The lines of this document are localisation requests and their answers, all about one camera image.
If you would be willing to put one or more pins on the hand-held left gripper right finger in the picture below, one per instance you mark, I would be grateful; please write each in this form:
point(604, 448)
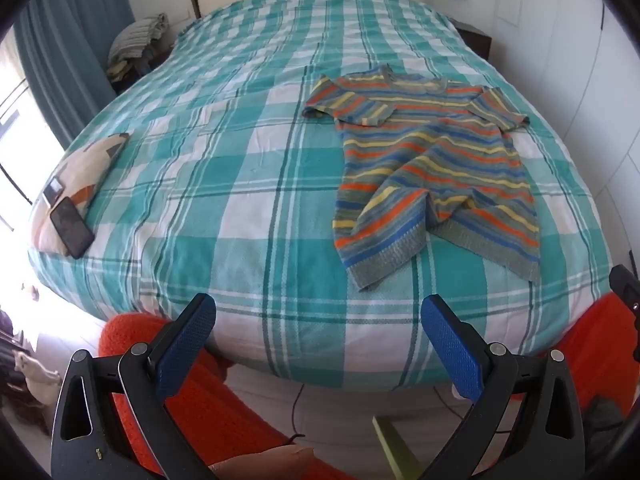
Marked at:
point(450, 345)

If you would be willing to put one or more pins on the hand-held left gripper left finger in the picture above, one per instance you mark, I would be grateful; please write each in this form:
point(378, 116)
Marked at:
point(185, 345)

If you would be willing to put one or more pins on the striped knit sweater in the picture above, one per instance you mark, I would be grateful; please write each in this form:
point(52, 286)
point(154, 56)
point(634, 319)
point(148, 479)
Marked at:
point(425, 160)

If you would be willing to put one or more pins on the orange knit clothing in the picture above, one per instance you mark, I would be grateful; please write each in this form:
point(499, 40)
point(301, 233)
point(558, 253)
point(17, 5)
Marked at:
point(220, 410)

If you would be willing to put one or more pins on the green wooden piece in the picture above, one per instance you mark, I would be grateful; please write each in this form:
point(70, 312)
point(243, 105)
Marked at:
point(395, 450)

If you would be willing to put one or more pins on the white cloth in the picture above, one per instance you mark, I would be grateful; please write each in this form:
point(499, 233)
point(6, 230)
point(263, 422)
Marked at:
point(35, 372)

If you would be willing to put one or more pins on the black smartphone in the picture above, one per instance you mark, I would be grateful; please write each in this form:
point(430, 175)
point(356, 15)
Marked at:
point(72, 227)

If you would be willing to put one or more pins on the teal checked bed blanket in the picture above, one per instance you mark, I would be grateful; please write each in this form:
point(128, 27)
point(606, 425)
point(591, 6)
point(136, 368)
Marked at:
point(250, 185)

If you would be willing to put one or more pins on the cream patterned pillow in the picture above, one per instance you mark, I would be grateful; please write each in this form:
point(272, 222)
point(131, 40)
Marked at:
point(95, 165)

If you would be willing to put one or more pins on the small white device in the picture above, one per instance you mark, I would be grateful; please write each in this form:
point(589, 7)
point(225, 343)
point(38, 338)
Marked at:
point(53, 190)

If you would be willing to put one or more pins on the window with black railing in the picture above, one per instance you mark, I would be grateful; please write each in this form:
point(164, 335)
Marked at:
point(20, 125)

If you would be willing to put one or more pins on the dark wooden stool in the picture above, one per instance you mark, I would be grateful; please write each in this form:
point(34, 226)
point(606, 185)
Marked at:
point(145, 67)

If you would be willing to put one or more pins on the yellow green cloth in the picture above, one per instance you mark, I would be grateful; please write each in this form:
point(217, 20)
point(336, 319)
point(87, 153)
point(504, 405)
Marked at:
point(119, 69)

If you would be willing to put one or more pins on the dark nightstand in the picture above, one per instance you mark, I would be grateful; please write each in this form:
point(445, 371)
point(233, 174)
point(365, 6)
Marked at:
point(475, 40)

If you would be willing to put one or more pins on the folded striped blanket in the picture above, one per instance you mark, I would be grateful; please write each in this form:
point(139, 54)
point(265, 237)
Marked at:
point(137, 35)

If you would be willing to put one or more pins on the blue curtain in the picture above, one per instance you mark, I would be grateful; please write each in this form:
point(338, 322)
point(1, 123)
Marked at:
point(65, 50)

